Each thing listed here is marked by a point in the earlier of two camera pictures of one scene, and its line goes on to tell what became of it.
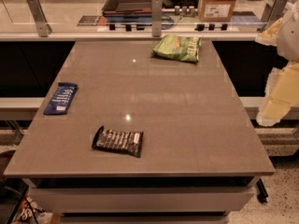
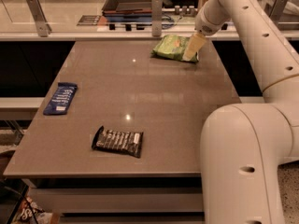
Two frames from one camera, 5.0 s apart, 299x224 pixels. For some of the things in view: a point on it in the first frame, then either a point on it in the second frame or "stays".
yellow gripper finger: (281, 94) to (194, 46)
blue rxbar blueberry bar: (61, 98) stays
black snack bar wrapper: (116, 140) stays
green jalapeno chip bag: (179, 48) stays
